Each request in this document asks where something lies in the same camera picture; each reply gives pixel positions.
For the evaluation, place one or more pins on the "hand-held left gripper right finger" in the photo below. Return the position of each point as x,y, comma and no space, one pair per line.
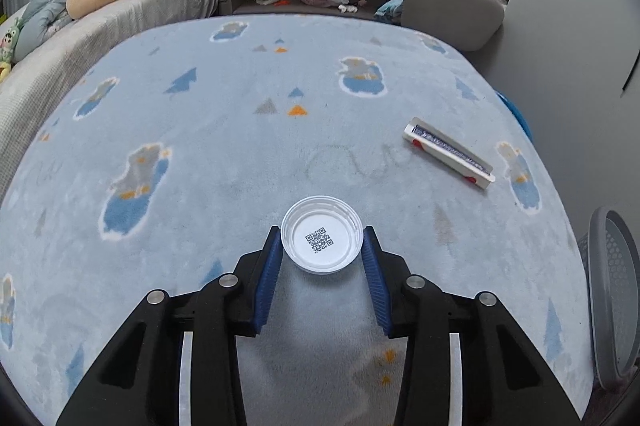
377,286

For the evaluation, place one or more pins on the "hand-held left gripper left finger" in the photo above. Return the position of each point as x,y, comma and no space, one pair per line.
267,286

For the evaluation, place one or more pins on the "white round plastic lid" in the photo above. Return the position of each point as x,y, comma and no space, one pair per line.
320,241

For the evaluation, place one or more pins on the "grey plastic basket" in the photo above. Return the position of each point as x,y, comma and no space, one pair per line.
607,296

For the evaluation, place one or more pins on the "light blue printed blanket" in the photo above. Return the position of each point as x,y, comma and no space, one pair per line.
200,155

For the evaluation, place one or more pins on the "teal cloth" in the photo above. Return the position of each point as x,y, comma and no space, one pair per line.
390,8

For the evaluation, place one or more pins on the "white crumpled tissue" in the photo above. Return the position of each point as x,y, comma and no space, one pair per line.
347,8

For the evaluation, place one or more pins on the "grey chair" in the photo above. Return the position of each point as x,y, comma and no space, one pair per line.
450,15

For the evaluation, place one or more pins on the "grey bed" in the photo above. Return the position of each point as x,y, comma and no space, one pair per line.
50,50

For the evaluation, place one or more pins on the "small green plush toy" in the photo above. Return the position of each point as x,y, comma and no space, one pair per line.
10,40

